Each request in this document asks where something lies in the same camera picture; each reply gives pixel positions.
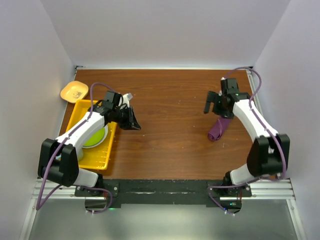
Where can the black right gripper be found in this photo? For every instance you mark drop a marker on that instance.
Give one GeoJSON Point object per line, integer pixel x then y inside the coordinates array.
{"type": "Point", "coordinates": [211, 98]}

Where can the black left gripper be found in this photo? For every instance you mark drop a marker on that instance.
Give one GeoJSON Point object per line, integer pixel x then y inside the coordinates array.
{"type": "Point", "coordinates": [131, 121]}

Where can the purple cloth napkin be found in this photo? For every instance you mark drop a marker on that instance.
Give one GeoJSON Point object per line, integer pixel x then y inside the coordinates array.
{"type": "Point", "coordinates": [218, 129]}

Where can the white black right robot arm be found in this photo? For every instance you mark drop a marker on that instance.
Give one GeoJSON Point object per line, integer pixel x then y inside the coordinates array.
{"type": "Point", "coordinates": [269, 153]}

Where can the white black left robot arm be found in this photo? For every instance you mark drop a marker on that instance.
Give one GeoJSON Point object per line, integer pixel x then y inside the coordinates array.
{"type": "Point", "coordinates": [67, 172]}

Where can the green white plate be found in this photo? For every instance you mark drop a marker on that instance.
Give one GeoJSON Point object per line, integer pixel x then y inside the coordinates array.
{"type": "Point", "coordinates": [97, 138]}

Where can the yellow plastic tray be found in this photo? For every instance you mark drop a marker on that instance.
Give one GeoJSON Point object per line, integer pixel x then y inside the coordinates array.
{"type": "Point", "coordinates": [94, 158]}

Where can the yellow square bowl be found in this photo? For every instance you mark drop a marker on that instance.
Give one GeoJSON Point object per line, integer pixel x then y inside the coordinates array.
{"type": "Point", "coordinates": [74, 91]}

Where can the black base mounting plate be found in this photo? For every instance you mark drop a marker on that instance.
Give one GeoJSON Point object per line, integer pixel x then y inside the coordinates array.
{"type": "Point", "coordinates": [203, 192]}

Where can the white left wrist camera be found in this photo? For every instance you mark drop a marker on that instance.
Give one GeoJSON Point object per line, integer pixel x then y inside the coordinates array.
{"type": "Point", "coordinates": [125, 100]}

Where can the aluminium frame rail right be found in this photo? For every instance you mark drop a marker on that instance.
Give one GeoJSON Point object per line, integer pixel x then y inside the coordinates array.
{"type": "Point", "coordinates": [257, 100]}

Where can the aluminium frame rail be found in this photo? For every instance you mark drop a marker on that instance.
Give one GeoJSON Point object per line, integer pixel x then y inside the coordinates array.
{"type": "Point", "coordinates": [260, 190]}
{"type": "Point", "coordinates": [257, 100]}

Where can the pale cup with blue handle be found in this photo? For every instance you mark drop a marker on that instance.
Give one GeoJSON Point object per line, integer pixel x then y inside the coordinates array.
{"type": "Point", "coordinates": [80, 155]}

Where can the aluminium frame rail front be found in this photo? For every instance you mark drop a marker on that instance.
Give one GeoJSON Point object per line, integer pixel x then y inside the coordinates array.
{"type": "Point", "coordinates": [260, 190]}

